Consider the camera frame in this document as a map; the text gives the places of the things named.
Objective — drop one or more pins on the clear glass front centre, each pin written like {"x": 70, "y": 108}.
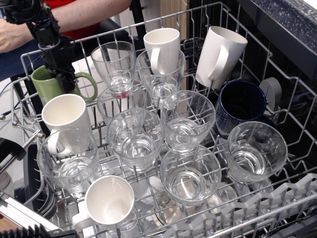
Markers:
{"x": 190, "y": 174}

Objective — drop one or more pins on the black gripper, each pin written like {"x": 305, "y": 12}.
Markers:
{"x": 58, "y": 60}

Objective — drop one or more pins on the tall white mug right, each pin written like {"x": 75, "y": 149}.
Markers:
{"x": 221, "y": 51}

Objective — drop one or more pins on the white mug left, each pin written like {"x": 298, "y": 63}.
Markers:
{"x": 66, "y": 111}

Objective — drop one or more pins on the green ceramic mug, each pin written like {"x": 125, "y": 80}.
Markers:
{"x": 49, "y": 87}

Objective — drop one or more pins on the grey plastic tine row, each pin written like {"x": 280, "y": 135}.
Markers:
{"x": 254, "y": 213}

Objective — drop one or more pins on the white mug front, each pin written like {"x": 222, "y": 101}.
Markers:
{"x": 109, "y": 202}

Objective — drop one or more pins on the speckled dark countertop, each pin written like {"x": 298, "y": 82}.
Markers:
{"x": 299, "y": 17}

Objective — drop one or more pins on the dark blue mug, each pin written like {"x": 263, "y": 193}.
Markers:
{"x": 239, "y": 101}

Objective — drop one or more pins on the clear glass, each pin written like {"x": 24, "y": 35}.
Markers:
{"x": 190, "y": 174}
{"x": 115, "y": 64}
{"x": 136, "y": 137}
{"x": 188, "y": 117}
{"x": 254, "y": 152}
{"x": 160, "y": 86}
{"x": 69, "y": 159}
{"x": 118, "y": 98}

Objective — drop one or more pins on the black clamp with metal screw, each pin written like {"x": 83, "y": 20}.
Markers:
{"x": 16, "y": 151}

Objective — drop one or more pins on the clear glass middle left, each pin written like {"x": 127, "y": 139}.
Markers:
{"x": 118, "y": 98}

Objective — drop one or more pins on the white mug back centre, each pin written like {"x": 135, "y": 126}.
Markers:
{"x": 163, "y": 46}

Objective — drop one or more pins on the clear glass back left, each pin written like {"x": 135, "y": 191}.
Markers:
{"x": 115, "y": 64}

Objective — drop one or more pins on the clear glass centre right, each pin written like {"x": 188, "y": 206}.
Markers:
{"x": 188, "y": 117}

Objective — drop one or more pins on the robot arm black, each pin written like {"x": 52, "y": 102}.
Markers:
{"x": 36, "y": 14}

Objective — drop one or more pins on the clear glass back centre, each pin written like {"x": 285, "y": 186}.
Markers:
{"x": 160, "y": 86}

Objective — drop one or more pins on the person forearm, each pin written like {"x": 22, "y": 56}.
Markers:
{"x": 73, "y": 16}

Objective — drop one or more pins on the grey wire dishwasher rack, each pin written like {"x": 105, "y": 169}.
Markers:
{"x": 295, "y": 116}

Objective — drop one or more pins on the clear glass front left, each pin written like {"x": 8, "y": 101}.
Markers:
{"x": 69, "y": 159}

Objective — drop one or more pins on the grey plastic rack clip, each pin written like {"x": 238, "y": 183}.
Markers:
{"x": 273, "y": 92}

